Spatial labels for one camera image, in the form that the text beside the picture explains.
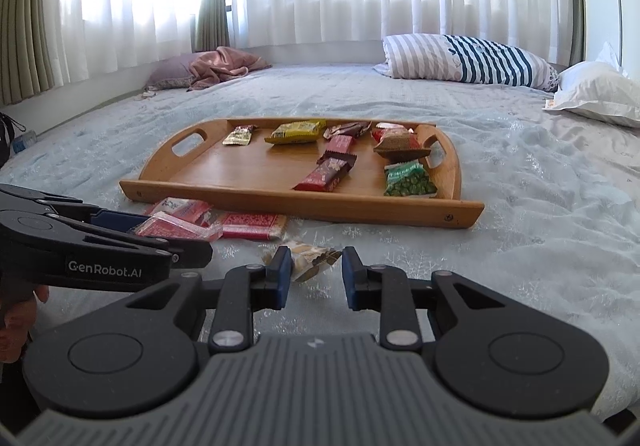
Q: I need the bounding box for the striped white blue pillow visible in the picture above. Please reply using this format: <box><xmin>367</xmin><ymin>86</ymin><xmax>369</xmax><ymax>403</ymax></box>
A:
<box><xmin>374</xmin><ymin>33</ymin><xmax>559</xmax><ymax>92</ymax></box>

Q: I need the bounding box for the dark red chocolate bar packet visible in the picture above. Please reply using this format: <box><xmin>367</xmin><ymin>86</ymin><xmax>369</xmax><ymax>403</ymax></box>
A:
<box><xmin>324</xmin><ymin>134</ymin><xmax>355</xmax><ymax>154</ymax></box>

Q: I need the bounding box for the light blue bedspread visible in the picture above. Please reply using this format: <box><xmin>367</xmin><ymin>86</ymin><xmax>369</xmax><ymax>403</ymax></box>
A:
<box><xmin>1</xmin><ymin>66</ymin><xmax>639</xmax><ymax>418</ymax></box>

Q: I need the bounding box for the wooden serving tray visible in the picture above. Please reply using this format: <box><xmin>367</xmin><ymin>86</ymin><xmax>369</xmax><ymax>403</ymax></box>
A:
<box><xmin>120</xmin><ymin>118</ymin><xmax>485</xmax><ymax>229</ymax></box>

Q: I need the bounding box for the purple pillow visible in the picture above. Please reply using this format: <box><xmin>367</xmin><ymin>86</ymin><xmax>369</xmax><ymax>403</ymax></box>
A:
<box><xmin>145</xmin><ymin>53</ymin><xmax>200</xmax><ymax>92</ymax></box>

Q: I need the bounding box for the pink blanket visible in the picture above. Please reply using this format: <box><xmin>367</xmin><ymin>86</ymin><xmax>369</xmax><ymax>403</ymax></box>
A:
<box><xmin>189</xmin><ymin>46</ymin><xmax>271</xmax><ymax>91</ymax></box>

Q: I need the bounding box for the beige red pillow snack packet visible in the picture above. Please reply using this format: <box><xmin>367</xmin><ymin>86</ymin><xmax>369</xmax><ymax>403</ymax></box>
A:
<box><xmin>145</xmin><ymin>197</ymin><xmax>210</xmax><ymax>225</ymax></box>

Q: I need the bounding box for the white red rice cracker packet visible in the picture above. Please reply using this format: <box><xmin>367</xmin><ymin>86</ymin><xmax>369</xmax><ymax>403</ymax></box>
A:
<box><xmin>259</xmin><ymin>240</ymin><xmax>342</xmax><ymax>282</ymax></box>

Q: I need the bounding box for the red wafer bar packet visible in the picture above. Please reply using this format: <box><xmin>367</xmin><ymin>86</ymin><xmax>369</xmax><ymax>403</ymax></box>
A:
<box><xmin>293</xmin><ymin>151</ymin><xmax>357</xmax><ymax>192</ymax></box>

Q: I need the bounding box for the green peas packet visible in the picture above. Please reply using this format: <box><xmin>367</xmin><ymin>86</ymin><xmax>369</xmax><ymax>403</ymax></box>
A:
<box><xmin>384</xmin><ymin>160</ymin><xmax>437</xmax><ymax>197</ymax></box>

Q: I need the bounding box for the red peanut snack packet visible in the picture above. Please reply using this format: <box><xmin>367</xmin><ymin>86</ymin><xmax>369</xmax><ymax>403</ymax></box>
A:
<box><xmin>371</xmin><ymin>122</ymin><xmax>431</xmax><ymax>163</ymax></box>

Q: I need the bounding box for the person's left hand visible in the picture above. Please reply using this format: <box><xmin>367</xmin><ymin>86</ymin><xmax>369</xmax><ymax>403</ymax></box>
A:
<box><xmin>0</xmin><ymin>286</ymin><xmax>50</xmax><ymax>364</ymax></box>

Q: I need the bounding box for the red clear cracker packet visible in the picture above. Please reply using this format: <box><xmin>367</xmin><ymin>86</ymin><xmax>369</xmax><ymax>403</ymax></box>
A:
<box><xmin>198</xmin><ymin>211</ymin><xmax>288</xmax><ymax>241</ymax></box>

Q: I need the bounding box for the gold red candy packet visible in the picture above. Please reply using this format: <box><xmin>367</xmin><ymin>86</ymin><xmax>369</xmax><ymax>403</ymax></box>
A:
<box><xmin>222</xmin><ymin>124</ymin><xmax>257</xmax><ymax>146</ymax></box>

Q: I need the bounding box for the brown almond bar packet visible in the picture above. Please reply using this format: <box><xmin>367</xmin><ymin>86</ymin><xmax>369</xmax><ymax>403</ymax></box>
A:
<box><xmin>323</xmin><ymin>121</ymin><xmax>371</xmax><ymax>140</ymax></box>

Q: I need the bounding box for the yellow snack packet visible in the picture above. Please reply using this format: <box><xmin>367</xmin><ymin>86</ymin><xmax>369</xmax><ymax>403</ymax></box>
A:
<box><xmin>265</xmin><ymin>119</ymin><xmax>326</xmax><ymax>145</ymax></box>

